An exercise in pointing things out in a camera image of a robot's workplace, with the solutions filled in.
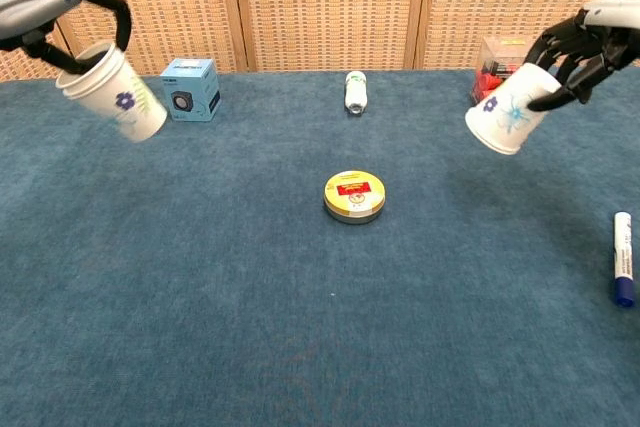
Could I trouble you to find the blue speaker carton box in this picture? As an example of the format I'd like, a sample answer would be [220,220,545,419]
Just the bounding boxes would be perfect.
[159,57,222,123]

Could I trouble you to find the round yellow tin can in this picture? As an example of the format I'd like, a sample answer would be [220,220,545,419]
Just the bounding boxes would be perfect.
[322,169,387,225]

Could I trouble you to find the small white plastic bottle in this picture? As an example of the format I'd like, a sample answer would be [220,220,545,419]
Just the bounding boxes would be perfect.
[343,70,369,116]

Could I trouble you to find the white marker blue cap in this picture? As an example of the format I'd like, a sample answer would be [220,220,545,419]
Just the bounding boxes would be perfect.
[610,211,637,309]

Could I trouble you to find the blue plush table cloth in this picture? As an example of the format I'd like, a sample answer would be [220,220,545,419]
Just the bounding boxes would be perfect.
[0,64,640,427]

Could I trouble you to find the wicker folding screen wooden frame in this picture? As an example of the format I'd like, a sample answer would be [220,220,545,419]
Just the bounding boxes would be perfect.
[0,0,640,83]

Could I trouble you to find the white floral paper cup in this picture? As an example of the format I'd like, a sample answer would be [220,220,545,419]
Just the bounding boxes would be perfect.
[63,54,169,144]
[60,52,132,101]
[55,41,125,90]
[464,62,562,156]
[57,49,129,96]

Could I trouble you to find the clear box red black parts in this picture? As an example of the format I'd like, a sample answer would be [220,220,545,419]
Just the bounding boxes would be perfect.
[469,35,547,106]

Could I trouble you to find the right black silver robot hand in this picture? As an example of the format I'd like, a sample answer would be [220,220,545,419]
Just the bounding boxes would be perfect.
[522,0,640,113]

